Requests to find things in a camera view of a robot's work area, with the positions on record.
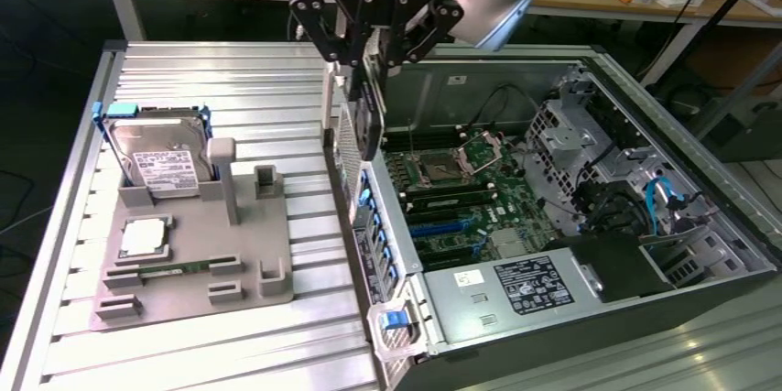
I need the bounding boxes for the grey parts rack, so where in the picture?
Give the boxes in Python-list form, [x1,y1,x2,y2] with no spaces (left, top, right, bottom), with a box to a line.
[89,136,298,332]

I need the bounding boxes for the blue expansion slot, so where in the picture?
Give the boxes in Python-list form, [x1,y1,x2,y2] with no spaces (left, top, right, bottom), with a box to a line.
[409,219,474,240]

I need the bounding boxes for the metal socket cover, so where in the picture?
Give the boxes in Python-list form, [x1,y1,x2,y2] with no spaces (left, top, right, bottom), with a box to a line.
[457,131,510,176]

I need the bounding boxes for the black plastic air shroud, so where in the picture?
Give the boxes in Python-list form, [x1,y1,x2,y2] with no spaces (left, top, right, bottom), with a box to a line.
[548,233,674,304]

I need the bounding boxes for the grey power supply unit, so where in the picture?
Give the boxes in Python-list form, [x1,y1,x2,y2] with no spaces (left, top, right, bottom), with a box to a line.
[420,246,605,347]

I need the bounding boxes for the silver CPU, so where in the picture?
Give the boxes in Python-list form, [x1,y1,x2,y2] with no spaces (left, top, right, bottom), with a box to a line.
[119,218,174,258]

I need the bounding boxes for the metal disk bay cage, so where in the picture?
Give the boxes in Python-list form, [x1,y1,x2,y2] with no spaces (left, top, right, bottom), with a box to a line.
[524,97,614,210]

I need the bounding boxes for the grey case clamp bracket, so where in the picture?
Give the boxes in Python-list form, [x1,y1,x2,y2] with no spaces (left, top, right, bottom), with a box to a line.
[322,60,356,132]
[365,299,426,363]

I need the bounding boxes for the blue case latch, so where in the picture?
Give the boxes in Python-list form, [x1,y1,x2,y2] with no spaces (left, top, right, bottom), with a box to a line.
[377,311,410,331]

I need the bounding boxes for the low-profile gpu card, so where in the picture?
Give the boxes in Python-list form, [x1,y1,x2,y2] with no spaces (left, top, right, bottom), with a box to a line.
[349,28,393,162]

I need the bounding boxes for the green motherboard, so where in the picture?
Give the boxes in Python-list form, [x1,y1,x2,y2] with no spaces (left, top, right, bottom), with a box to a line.
[378,123,565,274]

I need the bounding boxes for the silver chipset heatsink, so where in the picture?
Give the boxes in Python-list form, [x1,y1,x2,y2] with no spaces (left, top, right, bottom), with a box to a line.
[486,229,529,260]

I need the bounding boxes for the black wire inside case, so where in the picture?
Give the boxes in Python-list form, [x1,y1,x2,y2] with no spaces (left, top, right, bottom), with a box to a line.
[472,82,541,126]

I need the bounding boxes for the black RAM stick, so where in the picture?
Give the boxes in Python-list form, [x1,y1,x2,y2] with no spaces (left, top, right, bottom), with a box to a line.
[405,190,493,213]

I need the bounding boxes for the green RAM stick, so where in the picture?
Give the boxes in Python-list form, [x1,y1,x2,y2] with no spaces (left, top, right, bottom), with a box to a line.
[138,261,214,276]

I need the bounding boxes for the hard disk in blue caddy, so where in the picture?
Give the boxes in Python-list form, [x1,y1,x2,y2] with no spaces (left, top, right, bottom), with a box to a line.
[91,101,223,201]

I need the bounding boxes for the blue wire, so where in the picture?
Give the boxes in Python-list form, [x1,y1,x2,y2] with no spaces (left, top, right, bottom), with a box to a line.
[640,174,681,239]

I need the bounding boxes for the black cable with metal plug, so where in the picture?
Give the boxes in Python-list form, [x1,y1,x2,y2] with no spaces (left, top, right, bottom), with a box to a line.
[294,0,314,40]

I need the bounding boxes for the open grey PC case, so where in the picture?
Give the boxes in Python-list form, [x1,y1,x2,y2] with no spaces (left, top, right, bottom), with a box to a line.
[322,45,782,391]

